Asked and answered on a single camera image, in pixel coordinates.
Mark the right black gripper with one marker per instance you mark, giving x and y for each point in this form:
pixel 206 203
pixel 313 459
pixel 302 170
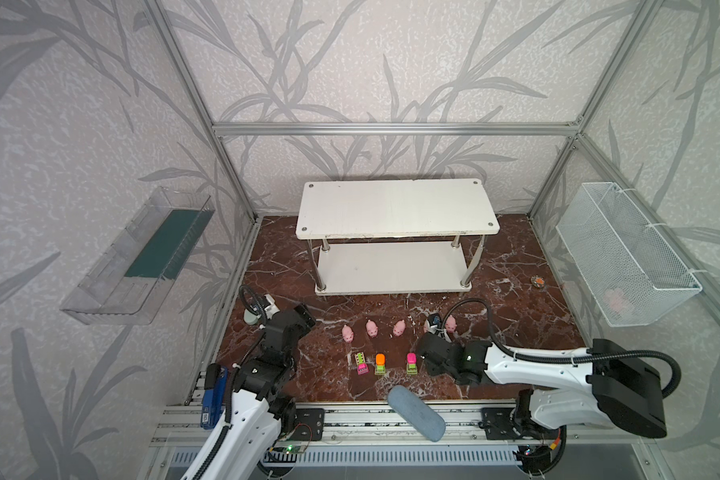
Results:
pixel 429 348

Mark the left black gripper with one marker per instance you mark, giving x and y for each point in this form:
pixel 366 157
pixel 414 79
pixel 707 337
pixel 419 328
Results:
pixel 300 315

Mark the pink mixer truck toy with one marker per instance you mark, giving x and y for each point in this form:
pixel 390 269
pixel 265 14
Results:
pixel 411 364

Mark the orange mixer truck toy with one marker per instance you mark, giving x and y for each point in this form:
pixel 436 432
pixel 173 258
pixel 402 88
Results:
pixel 380 364

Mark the pink green truck toy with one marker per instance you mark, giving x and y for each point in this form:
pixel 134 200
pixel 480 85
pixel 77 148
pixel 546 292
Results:
pixel 361 363

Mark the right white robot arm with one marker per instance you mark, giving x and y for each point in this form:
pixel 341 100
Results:
pixel 603 385

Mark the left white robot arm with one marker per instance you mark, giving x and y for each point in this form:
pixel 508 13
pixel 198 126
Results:
pixel 256 411

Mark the white two-tier shelf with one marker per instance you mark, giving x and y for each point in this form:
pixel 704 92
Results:
pixel 395 236

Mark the pale green round object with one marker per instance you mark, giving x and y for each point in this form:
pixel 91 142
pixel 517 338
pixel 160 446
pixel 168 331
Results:
pixel 251 318

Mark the grey blue oval object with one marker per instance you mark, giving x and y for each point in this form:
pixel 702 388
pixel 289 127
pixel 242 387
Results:
pixel 424 419

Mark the small orange round object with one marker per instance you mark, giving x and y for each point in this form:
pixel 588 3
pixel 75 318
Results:
pixel 538 282

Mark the green circuit board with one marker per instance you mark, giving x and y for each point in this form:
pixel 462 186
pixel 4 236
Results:
pixel 289 449

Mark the pink toy in basket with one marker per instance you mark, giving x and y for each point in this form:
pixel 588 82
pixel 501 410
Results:
pixel 617 301

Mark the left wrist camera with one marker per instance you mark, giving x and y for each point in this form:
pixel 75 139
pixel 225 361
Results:
pixel 269 305

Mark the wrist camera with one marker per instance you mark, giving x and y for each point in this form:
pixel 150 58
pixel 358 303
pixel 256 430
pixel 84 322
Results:
pixel 269 305
pixel 436 323

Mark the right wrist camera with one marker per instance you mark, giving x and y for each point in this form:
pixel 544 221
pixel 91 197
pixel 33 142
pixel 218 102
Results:
pixel 436 323

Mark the blue tool on rail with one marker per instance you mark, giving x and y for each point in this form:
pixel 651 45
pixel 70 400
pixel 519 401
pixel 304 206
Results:
pixel 214 387

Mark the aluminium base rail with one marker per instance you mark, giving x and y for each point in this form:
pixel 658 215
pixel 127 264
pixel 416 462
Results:
pixel 375 423

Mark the clear plastic wall bin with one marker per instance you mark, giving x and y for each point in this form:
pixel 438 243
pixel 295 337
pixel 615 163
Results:
pixel 134 276

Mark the white wire mesh basket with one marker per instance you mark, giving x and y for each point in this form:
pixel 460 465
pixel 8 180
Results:
pixel 614 245

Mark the aluminium frame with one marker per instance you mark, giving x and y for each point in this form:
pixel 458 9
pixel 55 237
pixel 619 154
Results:
pixel 657 125

